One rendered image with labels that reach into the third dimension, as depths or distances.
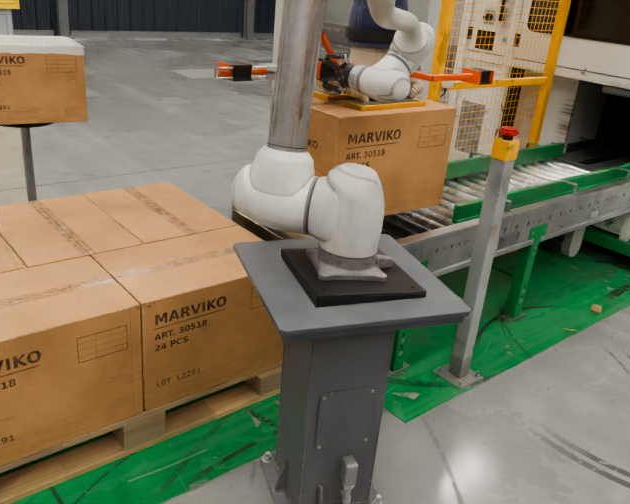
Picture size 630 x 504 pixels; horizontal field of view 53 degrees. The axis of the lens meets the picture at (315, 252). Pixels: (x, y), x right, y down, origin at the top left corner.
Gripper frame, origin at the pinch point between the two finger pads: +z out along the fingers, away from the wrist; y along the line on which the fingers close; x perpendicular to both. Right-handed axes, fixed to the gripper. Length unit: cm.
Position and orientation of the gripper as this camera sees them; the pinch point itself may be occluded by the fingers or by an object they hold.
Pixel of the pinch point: (318, 68)
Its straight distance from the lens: 231.1
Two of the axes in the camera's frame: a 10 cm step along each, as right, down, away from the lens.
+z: -6.3, -3.6, 6.9
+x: 7.7, -1.9, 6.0
